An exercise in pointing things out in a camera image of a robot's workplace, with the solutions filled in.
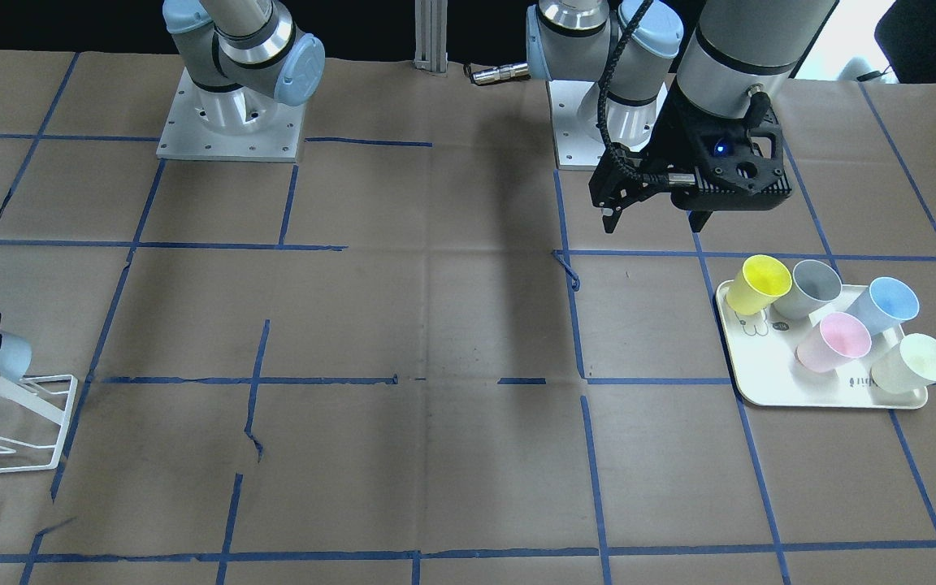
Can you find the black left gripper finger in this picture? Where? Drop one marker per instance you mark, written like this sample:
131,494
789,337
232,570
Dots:
612,208
697,219

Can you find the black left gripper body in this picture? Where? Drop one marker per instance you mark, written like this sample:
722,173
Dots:
673,134

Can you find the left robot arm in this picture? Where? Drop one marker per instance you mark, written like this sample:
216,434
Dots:
736,49

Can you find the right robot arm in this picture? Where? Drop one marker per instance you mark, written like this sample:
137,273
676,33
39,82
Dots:
247,61

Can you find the yellow plastic cup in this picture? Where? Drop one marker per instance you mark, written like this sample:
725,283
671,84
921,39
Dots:
761,280

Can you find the grey plastic cup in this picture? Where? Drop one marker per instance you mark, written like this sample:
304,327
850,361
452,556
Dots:
814,284

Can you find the pink plastic cup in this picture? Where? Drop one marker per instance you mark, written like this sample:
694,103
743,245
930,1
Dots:
838,339

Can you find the pale green plastic cup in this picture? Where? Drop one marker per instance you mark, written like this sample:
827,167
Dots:
910,365

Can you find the cream serving tray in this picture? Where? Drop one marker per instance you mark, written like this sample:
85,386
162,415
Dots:
761,349

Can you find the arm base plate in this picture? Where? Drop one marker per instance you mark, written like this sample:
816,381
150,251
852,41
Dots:
239,126
573,106

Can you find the white wire cup rack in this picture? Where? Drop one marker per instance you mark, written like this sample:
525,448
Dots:
35,413

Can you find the aluminium frame post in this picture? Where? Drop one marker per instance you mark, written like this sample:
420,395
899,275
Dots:
430,53

